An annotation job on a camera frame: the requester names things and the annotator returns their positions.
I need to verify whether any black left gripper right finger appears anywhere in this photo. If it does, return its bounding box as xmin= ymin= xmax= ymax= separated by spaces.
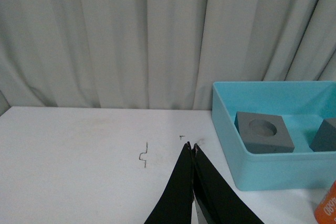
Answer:
xmin=193 ymin=144 xmax=263 ymax=223

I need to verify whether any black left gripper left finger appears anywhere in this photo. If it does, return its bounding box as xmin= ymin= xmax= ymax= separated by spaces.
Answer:
xmin=145 ymin=143 xmax=194 ymax=223

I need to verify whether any gray block with round hole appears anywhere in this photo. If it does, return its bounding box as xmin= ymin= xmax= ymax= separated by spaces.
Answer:
xmin=234 ymin=111 xmax=295 ymax=154

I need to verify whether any orange cylinder part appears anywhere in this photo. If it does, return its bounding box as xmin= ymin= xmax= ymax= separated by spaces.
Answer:
xmin=314 ymin=182 xmax=336 ymax=224

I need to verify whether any light blue plastic box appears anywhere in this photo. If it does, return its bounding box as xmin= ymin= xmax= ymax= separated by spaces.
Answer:
xmin=212 ymin=81 xmax=335 ymax=191

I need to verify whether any white curtain backdrop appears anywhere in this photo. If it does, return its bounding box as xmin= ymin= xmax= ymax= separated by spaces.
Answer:
xmin=1 ymin=0 xmax=335 ymax=112

